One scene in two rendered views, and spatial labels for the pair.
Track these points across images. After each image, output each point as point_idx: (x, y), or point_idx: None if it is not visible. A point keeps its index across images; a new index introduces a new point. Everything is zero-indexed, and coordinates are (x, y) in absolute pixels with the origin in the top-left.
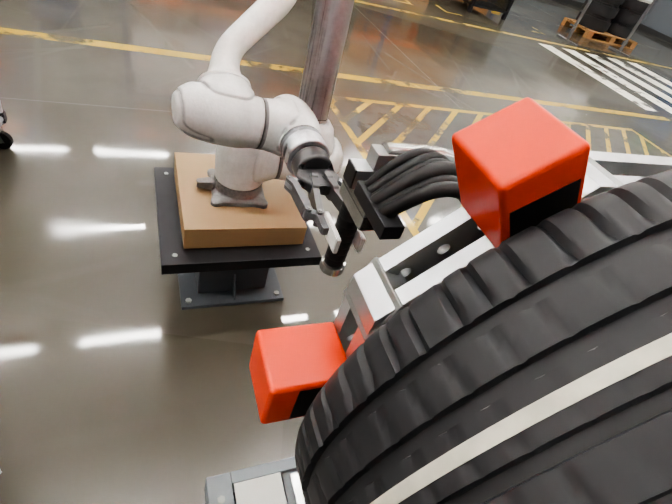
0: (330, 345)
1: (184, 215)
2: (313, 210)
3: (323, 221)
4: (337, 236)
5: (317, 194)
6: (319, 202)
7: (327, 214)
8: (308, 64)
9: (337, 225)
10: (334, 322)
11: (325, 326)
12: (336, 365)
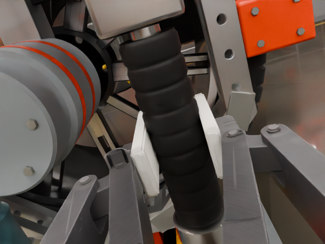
0: (241, 0)
1: None
2: (257, 143)
3: (226, 127)
4: (200, 96)
5: (238, 189)
6: (232, 158)
7: (212, 123)
8: None
9: (194, 98)
10: (235, 5)
11: (244, 0)
12: (238, 0)
